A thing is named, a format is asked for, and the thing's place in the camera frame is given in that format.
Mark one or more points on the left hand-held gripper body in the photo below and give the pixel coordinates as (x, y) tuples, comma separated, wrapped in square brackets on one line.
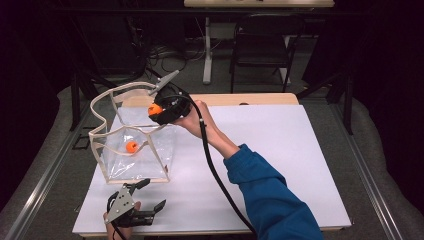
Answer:
[(119, 203)]

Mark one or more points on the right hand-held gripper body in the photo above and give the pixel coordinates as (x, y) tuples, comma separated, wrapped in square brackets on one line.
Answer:
[(175, 106)]

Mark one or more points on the orange ball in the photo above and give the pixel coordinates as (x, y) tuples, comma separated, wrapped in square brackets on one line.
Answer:
[(154, 109), (132, 146)]

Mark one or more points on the clear plastic bag beige trim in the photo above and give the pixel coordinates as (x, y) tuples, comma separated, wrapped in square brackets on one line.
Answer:
[(133, 163)]

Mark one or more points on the person's right hand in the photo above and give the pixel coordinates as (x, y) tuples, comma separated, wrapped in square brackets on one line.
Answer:
[(193, 121)]

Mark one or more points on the person's left hand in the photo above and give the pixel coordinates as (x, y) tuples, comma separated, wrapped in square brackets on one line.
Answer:
[(130, 230)]

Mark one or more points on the white-legged wooden desk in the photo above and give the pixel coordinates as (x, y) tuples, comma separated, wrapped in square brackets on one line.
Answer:
[(207, 50)]

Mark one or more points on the black folding chair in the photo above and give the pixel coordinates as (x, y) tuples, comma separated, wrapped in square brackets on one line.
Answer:
[(260, 50)]

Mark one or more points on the white table board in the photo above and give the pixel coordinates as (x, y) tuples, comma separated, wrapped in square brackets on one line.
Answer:
[(283, 150)]

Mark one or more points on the small black square frame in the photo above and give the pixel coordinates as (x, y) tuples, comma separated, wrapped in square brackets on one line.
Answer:
[(74, 144)]

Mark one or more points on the metal floor rail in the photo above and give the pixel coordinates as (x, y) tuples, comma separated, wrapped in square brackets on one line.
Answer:
[(40, 186), (366, 186)]

